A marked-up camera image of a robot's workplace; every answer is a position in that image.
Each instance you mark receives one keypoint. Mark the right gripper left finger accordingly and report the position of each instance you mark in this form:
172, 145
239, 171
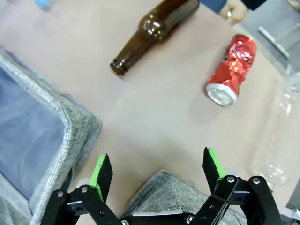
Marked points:
104, 173

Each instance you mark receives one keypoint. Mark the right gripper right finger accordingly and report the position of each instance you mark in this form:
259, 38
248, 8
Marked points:
212, 168

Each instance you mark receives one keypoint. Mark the large clear plastic bottle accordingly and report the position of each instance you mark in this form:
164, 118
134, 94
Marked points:
281, 140

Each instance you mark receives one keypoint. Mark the crushed red soda can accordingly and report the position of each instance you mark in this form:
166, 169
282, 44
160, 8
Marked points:
234, 63

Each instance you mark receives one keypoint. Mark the brown glass bottle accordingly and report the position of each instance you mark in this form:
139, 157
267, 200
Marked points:
159, 25

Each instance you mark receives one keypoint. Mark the crushed plastic bottle blue cap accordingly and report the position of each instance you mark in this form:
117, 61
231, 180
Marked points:
42, 3

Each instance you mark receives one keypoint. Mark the person's left forearm navy sleeve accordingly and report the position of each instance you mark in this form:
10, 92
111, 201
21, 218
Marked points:
252, 3

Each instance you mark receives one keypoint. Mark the grey fabric basket labelled can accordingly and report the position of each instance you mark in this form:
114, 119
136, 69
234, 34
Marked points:
168, 194

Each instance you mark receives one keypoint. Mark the grey fabric basket labelled plastic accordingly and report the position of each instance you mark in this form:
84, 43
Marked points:
77, 122

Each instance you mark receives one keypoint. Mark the person's left hand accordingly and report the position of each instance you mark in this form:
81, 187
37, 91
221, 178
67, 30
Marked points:
235, 12

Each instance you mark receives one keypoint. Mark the person in navy shirt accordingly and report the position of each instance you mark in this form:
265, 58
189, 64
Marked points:
211, 4

